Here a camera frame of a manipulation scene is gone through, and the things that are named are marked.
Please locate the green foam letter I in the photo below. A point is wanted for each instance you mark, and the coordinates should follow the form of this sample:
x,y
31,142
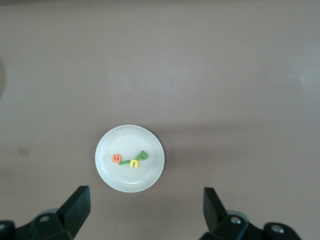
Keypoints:
x,y
124,163

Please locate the yellow foam letter U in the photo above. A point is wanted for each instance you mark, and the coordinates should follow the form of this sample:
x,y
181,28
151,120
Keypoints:
x,y
134,164

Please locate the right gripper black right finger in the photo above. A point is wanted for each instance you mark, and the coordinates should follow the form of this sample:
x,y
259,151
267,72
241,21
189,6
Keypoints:
x,y
217,220

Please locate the orange round foam letter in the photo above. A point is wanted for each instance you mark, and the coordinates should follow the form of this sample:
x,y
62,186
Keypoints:
x,y
116,158

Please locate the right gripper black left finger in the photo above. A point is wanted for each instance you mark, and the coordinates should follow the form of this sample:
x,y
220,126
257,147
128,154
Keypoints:
x,y
75,212

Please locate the beige brown round plate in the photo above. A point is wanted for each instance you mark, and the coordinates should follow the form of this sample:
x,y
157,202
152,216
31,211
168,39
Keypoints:
x,y
130,140

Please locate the green foam letter P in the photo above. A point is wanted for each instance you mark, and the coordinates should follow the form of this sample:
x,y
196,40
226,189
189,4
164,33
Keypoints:
x,y
143,153

